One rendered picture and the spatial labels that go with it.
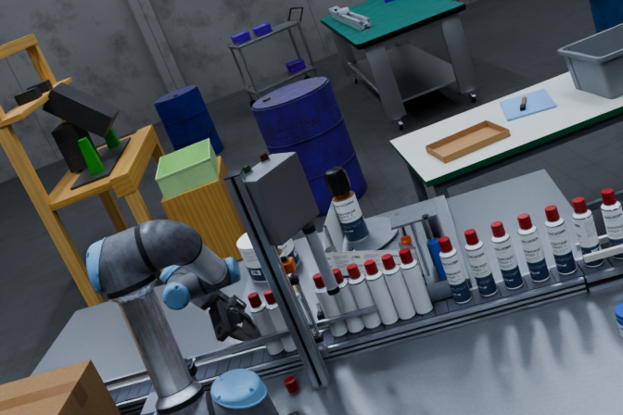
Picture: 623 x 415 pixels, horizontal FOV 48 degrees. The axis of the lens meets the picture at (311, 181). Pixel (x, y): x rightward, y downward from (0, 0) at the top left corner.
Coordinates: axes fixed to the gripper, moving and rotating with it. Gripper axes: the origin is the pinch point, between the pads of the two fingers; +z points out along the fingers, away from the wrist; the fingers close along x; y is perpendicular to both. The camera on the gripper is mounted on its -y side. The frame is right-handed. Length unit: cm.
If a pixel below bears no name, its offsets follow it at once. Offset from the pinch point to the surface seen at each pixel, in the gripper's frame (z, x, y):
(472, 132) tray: 55, -69, 160
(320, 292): 2.5, -25.9, -1.4
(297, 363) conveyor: 11.8, -4.6, -5.1
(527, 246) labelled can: 36, -75, -2
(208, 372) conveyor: -4.7, 19.1, -1.0
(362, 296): 12.4, -33.3, -2.2
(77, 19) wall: -287, 293, 918
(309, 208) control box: -18.0, -45.9, -6.8
